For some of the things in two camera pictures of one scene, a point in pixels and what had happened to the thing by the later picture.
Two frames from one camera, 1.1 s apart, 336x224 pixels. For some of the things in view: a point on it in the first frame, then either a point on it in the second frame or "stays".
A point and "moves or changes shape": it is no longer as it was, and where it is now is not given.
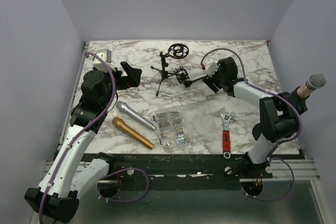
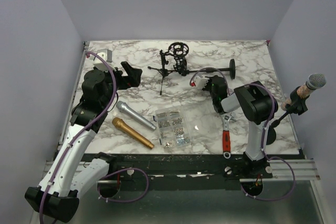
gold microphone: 132,131 stays
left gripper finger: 130,71 stays
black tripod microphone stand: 178,51 moves or changes shape
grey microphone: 124,108 stays
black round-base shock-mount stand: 184,77 → 180,66
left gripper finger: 134,76 stays
